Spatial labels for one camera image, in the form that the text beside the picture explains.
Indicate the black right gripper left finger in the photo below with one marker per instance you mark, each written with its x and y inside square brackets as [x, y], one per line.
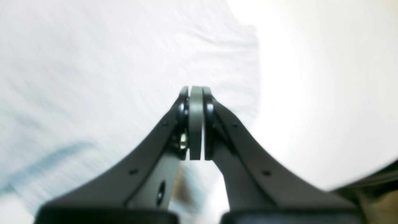
[137, 190]

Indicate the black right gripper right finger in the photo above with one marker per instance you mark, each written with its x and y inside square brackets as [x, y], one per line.
[259, 189]

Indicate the grey T-shirt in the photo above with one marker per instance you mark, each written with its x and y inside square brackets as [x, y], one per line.
[84, 81]

